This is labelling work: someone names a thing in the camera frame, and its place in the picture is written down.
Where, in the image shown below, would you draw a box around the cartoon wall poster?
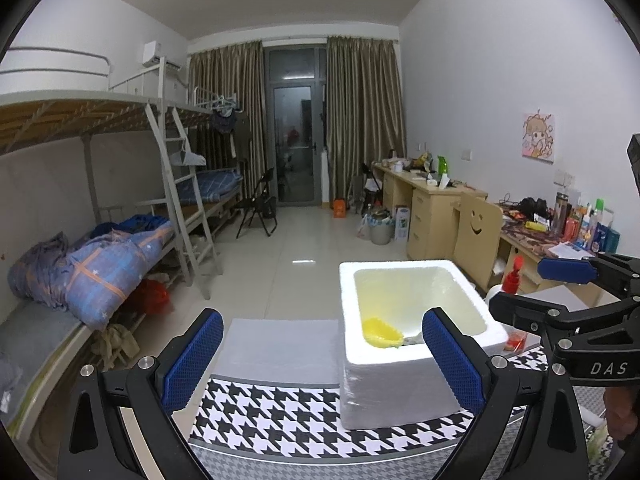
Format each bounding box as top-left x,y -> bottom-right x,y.
521,111 -> 556,163

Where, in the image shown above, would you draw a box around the white bottle with red pump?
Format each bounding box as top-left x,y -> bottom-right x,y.
487,255 -> 526,306

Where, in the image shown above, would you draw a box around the beige cloth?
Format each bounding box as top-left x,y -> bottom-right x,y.
90,322 -> 141,371

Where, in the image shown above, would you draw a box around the wooden chair with smiley cutout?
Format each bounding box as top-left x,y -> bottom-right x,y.
452,191 -> 503,291

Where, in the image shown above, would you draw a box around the white foam box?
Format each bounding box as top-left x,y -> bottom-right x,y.
339,259 -> 510,431

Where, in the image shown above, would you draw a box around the printed paper sheets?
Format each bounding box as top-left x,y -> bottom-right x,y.
547,242 -> 596,261

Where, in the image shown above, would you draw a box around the grey waste bin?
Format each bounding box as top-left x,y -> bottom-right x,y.
370,220 -> 394,246

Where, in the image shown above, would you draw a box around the black headphones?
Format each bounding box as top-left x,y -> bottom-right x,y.
520,197 -> 551,218

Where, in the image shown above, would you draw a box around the black folding chair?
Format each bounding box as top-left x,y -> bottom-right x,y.
235,167 -> 278,240

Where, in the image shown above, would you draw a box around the person's right hand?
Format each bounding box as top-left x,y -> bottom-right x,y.
602,387 -> 640,441

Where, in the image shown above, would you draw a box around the yellow cloth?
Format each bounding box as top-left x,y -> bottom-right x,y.
362,316 -> 405,350

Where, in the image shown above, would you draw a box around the blue bed mattress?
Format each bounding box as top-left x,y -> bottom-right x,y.
175,169 -> 243,206

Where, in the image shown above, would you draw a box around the wooden desk with printed mat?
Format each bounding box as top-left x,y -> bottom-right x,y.
492,202 -> 621,306

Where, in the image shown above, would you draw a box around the dark thermos flask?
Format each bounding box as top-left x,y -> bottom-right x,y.
554,192 -> 571,236

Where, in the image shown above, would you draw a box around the blue plaid quilt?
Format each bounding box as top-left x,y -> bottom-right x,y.
7,215 -> 176,331

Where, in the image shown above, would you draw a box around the white air conditioner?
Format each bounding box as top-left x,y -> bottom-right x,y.
141,41 -> 183,71

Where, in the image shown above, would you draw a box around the long wooden desk with drawers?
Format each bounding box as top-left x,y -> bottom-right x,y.
372,162 -> 488,261

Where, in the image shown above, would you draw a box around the group of toiletry bottles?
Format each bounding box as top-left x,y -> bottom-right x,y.
565,197 -> 621,256

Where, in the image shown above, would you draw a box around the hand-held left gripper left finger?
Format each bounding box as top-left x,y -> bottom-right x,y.
57,307 -> 224,480

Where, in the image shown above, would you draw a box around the red plastic bag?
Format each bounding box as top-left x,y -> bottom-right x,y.
135,280 -> 171,316

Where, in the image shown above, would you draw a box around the brown curtain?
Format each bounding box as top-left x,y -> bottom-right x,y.
187,41 -> 266,201
326,36 -> 406,206

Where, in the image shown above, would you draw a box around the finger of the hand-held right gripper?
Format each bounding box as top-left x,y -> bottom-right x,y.
537,252 -> 640,297
489,292 -> 640,346

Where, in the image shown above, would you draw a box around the glass balcony door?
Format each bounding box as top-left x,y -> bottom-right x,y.
264,46 -> 331,208

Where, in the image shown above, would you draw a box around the hanging dark clothes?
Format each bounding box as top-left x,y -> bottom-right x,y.
210,100 -> 239,134

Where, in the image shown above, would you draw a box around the black white houndstooth mat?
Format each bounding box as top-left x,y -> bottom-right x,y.
187,347 -> 640,480

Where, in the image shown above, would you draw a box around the white metal bunk bed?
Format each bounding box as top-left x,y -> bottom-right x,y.
187,85 -> 246,241
0,47 -> 223,461

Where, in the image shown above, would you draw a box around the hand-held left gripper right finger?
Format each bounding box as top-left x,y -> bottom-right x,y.
422,306 -> 591,480

